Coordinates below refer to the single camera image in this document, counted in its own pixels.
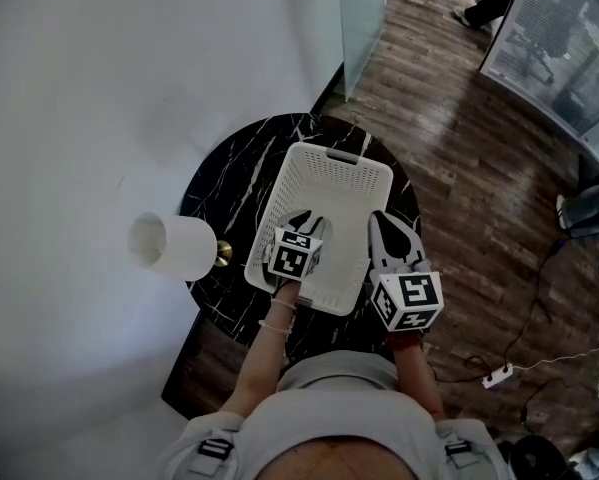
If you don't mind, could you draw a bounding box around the frosted glass door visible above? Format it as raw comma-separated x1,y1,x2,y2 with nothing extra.
336,0,389,103

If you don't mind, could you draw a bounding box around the white shade table lamp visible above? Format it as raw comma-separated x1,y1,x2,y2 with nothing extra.
127,211,234,283

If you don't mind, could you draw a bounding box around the person's grey shirt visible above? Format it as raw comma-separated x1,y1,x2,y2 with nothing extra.
156,350,516,480

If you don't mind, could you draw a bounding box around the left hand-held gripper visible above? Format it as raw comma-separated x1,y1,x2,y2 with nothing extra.
265,210,330,283

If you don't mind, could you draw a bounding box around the person's left forearm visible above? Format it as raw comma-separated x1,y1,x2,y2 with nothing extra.
218,281,300,419

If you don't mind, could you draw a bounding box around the person's right forearm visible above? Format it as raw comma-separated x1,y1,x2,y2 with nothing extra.
387,340,446,422

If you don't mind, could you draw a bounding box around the black marble round table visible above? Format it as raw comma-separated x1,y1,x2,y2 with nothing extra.
178,112,424,360

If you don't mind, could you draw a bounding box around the white floor cable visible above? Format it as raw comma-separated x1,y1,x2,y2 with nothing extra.
508,340,599,375

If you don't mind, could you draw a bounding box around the white power strip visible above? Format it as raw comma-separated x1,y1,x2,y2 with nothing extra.
481,363,514,389

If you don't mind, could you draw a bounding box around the grey shoulder strap black buckle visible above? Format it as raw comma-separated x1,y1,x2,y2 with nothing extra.
441,437,480,469
188,435,236,477

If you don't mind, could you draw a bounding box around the white plastic basket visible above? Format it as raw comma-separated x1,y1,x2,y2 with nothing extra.
243,141,395,318

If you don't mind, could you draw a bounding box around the dark red wristband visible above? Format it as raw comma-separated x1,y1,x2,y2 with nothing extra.
386,330,426,352

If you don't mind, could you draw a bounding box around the black office chair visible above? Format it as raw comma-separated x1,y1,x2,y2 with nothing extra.
498,432,568,480

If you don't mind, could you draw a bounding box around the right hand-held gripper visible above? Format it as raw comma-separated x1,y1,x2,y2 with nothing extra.
367,210,446,333

